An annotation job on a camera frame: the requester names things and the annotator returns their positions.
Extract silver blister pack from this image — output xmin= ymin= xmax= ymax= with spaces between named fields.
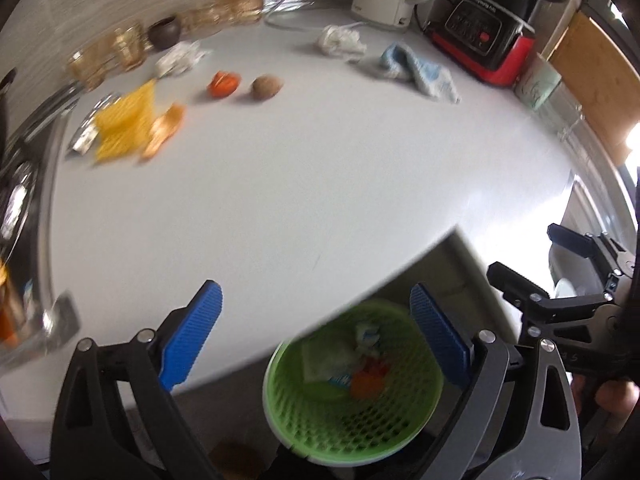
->
xmin=67 ymin=92 xmax=121 ymax=156

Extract orange peel scraps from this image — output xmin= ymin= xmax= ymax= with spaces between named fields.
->
xmin=0 ymin=260 xmax=21 ymax=351

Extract orange foam fruit net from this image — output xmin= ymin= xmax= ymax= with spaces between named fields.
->
xmin=350 ymin=357 xmax=391 ymax=401

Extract foil burner liner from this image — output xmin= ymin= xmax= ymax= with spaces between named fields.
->
xmin=0 ymin=160 xmax=38 ymax=251

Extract blue and white milk carton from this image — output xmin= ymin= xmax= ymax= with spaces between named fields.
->
xmin=354 ymin=322 xmax=383 ymax=351

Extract amber ribbed glass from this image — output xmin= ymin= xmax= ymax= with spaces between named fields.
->
xmin=227 ymin=0 xmax=265 ymax=25

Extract white tissue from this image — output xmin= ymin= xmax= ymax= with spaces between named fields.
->
xmin=154 ymin=41 xmax=211 ymax=78
xmin=314 ymin=23 xmax=367 ymax=58

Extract wooden cutting board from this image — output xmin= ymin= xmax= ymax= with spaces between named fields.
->
xmin=542 ymin=10 xmax=640 ymax=166

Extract yellow foam fruit net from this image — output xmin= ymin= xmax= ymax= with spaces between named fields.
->
xmin=92 ymin=79 xmax=157 ymax=163

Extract brown walnut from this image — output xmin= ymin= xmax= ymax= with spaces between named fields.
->
xmin=251 ymin=75 xmax=285 ymax=101

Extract orange peel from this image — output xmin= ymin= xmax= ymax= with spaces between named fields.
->
xmin=140 ymin=102 xmax=186 ymax=161

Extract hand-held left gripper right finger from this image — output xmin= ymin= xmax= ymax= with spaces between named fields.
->
xmin=409 ymin=282 xmax=583 ymax=480

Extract steel gas stove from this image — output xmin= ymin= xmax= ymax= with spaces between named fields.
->
xmin=0 ymin=80 xmax=81 ymax=311

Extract person's right hand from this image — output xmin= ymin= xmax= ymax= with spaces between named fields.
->
xmin=570 ymin=375 xmax=640 ymax=441

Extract brown round object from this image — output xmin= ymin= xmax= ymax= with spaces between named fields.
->
xmin=207 ymin=440 xmax=266 ymax=480

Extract white sponge block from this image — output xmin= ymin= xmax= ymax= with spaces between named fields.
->
xmin=302 ymin=340 xmax=358 ymax=383

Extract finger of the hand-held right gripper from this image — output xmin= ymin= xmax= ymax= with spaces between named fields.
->
xmin=546 ymin=223 xmax=640 ymax=286
xmin=486 ymin=261 xmax=618 ymax=323

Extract small orange fruit piece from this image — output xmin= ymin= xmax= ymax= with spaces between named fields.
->
xmin=207 ymin=71 xmax=241 ymax=98

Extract black and red blender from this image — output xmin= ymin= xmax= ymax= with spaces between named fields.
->
xmin=431 ymin=0 xmax=573 ymax=86

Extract clear glass teapot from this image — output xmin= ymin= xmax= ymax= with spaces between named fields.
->
xmin=177 ymin=2 xmax=233 ymax=38

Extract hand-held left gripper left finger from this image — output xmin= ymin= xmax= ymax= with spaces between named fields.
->
xmin=50 ymin=280 xmax=223 ymax=480

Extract light blue towel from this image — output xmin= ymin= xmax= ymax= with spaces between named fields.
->
xmin=367 ymin=42 xmax=462 ymax=106

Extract black power cable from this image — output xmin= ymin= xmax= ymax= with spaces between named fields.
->
xmin=412 ymin=0 xmax=451 ymax=36

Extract amber glass cup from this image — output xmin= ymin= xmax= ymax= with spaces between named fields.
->
xmin=111 ymin=22 xmax=151 ymax=72
xmin=67 ymin=45 xmax=118 ymax=92

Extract green plastic basket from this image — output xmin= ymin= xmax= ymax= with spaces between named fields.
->
xmin=262 ymin=299 xmax=445 ymax=467

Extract dark brown tea cup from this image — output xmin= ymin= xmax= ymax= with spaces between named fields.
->
xmin=147 ymin=16 xmax=182 ymax=52

